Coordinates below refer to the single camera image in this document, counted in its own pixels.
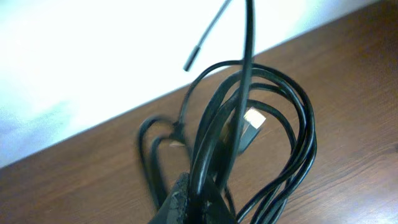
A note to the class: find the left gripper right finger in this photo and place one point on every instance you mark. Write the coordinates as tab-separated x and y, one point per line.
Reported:
213	208

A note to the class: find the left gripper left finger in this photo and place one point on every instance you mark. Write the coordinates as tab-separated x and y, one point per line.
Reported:
173	210

